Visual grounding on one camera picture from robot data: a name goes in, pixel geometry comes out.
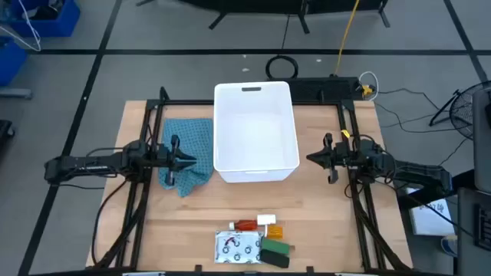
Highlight blue plastic bin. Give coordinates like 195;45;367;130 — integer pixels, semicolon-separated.
0;36;28;87

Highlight black rectangular case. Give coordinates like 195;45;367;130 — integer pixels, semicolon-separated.
259;248;291;269

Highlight black partition with feet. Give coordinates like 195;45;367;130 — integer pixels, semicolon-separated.
136;0;392;35

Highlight green rectangular box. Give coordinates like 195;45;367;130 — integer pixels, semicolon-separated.
260;237;292;256

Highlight dark grey computer case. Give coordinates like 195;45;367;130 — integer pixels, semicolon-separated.
471;87;491;192

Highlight black floor cables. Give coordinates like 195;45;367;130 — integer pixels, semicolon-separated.
374;87;473;166

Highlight white looped cable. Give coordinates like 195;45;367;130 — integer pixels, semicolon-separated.
358;71;380;101

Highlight blue bin with clutter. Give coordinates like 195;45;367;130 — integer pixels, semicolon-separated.
9;0;81;38

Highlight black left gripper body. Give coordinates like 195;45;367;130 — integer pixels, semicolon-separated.
154;134;181;186

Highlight white patterned pouch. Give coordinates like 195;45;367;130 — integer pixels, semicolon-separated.
214;229;265;265

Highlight teal patterned cloth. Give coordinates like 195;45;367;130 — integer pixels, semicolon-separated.
158;117;215;199

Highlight orange small packet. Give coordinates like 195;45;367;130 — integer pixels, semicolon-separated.
266;225;284;241

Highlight black perforated control box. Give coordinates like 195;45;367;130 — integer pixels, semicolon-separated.
285;76;364;104

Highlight coiled black cable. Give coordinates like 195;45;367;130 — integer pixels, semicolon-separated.
265;14;299;81

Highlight black floor fan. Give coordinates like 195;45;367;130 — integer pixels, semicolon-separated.
428;80;491;141

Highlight black metal table frame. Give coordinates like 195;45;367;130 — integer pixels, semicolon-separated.
91;86;414;274

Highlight yellow cable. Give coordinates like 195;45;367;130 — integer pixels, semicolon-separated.
333;0;361;77

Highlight thin white cord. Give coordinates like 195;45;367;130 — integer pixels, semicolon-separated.
0;0;42;53

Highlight red bottle with white cap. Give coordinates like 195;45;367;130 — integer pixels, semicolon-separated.
229;218;259;232

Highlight white perforated plastic basket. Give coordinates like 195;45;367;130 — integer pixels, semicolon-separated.
213;80;301;184

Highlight white paper sheet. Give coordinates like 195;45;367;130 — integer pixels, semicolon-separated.
408;187;456;237

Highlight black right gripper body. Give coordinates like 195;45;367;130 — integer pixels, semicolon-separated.
325;133;351;186

